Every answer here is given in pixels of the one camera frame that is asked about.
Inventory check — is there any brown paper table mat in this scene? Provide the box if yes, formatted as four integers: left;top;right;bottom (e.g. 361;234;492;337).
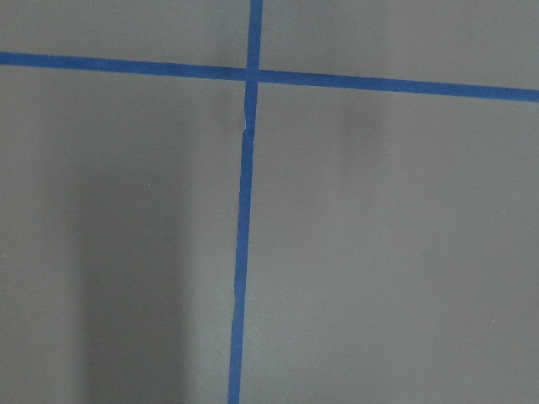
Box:
1;1;538;403

